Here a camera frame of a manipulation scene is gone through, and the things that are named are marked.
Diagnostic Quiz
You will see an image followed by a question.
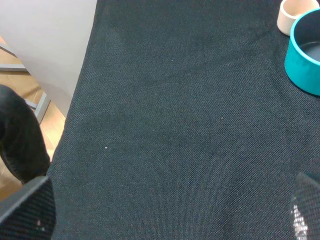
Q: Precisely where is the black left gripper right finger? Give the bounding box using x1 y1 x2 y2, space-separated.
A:
290 172 320 240

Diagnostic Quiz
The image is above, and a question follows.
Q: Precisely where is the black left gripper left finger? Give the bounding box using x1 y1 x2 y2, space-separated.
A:
0 176 56 240

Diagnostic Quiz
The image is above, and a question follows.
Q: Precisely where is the teal saucepan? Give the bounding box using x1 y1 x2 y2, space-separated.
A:
284 8 320 96

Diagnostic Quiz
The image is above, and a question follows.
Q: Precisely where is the black table cloth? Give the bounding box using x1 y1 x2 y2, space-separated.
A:
48 0 320 240

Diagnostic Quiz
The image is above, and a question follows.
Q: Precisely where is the beige ceramic cup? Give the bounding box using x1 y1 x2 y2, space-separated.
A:
277 0 320 36

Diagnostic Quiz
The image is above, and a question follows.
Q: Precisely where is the grey metal table frame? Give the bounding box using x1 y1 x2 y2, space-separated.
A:
0 40 51 123

